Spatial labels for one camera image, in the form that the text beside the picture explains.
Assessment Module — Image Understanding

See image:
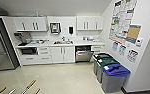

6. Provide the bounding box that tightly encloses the white cabinet panel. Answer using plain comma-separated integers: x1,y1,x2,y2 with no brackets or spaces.
50,45,76,64

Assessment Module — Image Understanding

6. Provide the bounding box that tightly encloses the chrome faucet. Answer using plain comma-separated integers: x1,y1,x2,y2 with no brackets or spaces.
60,35,67,43

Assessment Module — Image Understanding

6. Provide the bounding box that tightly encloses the narrow white drawer unit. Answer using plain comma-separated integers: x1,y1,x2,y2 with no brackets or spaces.
90,44,106,55

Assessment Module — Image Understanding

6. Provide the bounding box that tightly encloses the paper towel dispenser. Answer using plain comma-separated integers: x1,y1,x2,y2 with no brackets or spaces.
49,22,62,35

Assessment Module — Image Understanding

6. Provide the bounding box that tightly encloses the wide white drawer unit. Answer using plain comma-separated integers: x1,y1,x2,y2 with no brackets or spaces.
19,46,53,66

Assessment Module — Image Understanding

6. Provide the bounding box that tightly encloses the grey bin green lid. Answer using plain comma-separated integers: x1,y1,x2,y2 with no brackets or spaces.
96,57,121,84

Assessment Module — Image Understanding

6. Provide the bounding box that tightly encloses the black built-in microwave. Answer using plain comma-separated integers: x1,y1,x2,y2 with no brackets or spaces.
20,47,39,56

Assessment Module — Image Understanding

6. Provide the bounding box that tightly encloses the grey bin blue lid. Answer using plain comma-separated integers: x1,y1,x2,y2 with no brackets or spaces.
100,63,132,94

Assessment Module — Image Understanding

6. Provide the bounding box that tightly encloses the teal bottle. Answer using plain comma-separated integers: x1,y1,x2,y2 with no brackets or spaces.
35,11,40,18

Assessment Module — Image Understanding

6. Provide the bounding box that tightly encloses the stainless steel refrigerator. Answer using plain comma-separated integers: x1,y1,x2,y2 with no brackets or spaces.
0,17,21,72

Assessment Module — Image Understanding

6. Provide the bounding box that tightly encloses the white wall cabinet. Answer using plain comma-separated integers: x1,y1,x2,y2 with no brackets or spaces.
13,16,49,33
76,15,105,32

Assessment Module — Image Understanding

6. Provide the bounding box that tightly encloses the blue wall sign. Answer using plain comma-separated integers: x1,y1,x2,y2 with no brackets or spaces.
111,41,119,52

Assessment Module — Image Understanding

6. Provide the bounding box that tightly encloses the green wall sign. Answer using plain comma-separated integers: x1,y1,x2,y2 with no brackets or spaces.
118,44,128,57

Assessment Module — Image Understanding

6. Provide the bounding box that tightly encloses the large printed wall poster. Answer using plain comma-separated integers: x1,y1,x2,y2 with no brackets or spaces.
108,0,139,47

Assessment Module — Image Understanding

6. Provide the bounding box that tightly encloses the white wall thermostat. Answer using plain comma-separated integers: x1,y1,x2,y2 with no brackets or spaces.
135,37,145,48

